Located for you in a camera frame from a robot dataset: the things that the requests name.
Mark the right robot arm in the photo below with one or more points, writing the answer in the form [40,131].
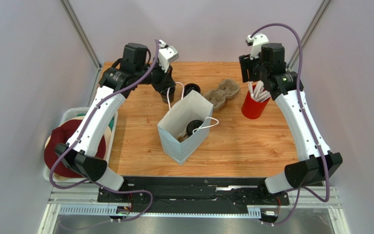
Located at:
[316,161]

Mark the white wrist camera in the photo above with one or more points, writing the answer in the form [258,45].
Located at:
[256,41]
[166,55]

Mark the white plastic bin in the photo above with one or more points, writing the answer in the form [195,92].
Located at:
[82,111]

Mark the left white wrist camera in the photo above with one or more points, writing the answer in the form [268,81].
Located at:
[166,55]

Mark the red cup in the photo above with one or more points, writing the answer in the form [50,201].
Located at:
[252,109]

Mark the white wrapped straws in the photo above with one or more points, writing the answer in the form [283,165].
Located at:
[257,92]

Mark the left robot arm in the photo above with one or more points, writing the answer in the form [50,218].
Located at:
[136,66]

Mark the pulp cup carrier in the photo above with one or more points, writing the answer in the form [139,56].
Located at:
[183,136]
[226,89]

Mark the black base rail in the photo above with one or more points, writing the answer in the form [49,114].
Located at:
[193,195]

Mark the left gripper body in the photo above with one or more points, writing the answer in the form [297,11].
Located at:
[159,78]

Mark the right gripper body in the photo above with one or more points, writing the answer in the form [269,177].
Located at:
[245,68]

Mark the maroon cloth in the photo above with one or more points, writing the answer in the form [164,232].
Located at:
[63,161]

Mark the green item in bin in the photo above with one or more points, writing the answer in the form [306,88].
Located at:
[111,123]

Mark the black lidded coffee cup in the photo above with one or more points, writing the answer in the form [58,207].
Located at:
[191,87]

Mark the white paper bag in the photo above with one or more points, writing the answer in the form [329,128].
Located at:
[185,126]

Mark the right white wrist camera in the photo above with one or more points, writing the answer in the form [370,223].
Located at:
[256,41]

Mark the black cup lid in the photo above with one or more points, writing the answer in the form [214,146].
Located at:
[194,124]

